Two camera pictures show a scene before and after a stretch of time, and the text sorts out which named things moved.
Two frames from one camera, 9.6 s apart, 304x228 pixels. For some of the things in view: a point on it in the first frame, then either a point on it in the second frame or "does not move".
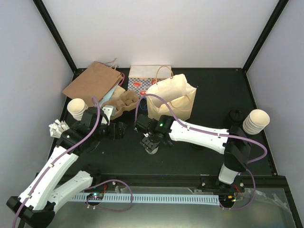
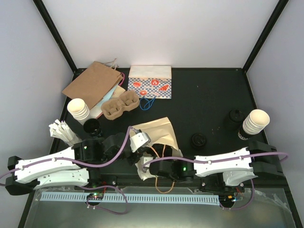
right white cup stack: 256,120 does not move
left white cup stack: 77,107 does not move
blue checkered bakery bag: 141,77 does not move
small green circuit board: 95,196 does not move
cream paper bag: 175,91 to 160,131
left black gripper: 120,133 to 132,161
